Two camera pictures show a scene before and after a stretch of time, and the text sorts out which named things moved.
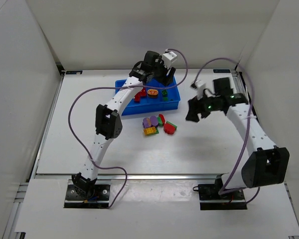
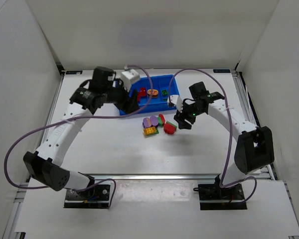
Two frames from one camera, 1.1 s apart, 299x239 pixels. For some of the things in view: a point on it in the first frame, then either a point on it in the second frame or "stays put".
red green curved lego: x=161 y=120 stays put
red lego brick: x=143 y=92 stays put
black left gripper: x=166 y=73 → x=126 y=103
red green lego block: x=170 y=128 stays put
